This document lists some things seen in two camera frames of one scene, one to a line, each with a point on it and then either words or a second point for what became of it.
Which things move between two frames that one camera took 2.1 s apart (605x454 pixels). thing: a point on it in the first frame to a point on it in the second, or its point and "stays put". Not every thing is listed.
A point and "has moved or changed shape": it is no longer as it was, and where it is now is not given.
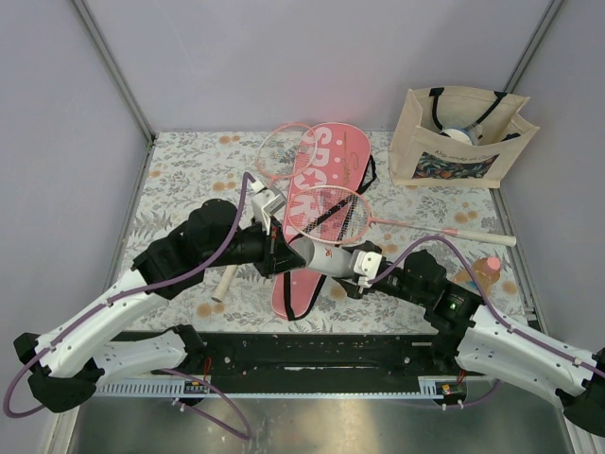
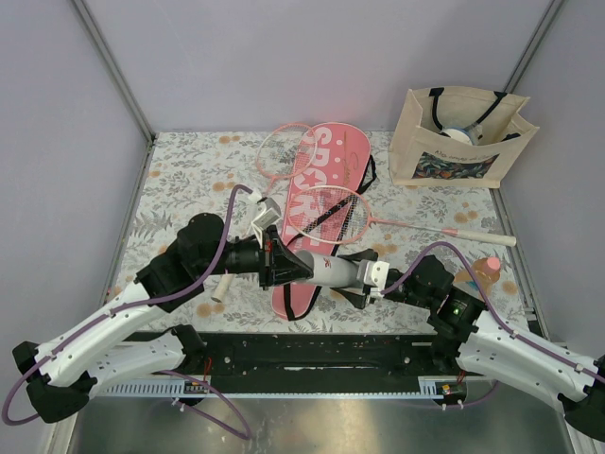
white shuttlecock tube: x=324 y=257 has moved or changed shape
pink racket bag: x=326 y=176 stays put
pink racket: x=337 y=215 stays put
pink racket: x=284 y=151 stays put
